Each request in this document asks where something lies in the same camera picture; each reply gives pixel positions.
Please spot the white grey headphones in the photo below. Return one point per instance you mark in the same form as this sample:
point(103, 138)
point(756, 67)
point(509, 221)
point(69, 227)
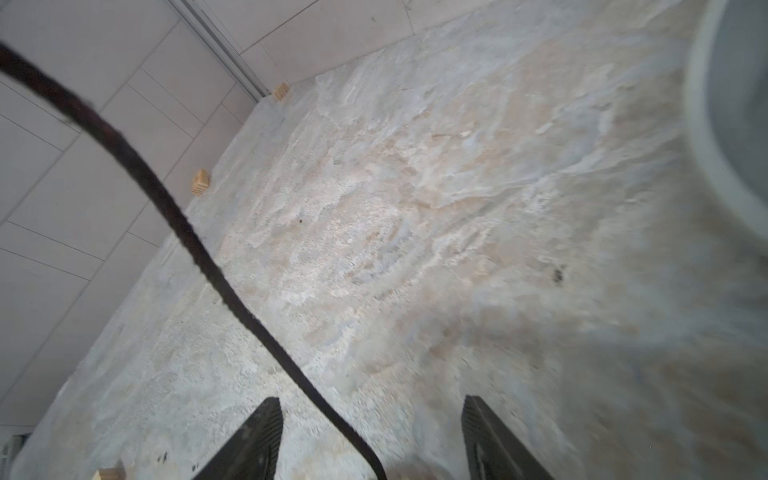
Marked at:
point(725, 111)

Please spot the small wooden block centre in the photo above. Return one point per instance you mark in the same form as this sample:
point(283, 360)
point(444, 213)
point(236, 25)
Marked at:
point(114, 472)

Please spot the small wooden block back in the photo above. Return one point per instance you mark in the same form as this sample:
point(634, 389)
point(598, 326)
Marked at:
point(281, 91)

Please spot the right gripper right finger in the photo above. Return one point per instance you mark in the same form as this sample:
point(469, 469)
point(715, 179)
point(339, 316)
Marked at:
point(493, 451)

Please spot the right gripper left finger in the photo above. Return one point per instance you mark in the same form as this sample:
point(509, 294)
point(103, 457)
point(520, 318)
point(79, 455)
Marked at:
point(252, 451)

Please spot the small wooden block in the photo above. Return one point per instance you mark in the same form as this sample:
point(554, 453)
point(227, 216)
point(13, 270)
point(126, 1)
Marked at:
point(281, 91)
point(114, 472)

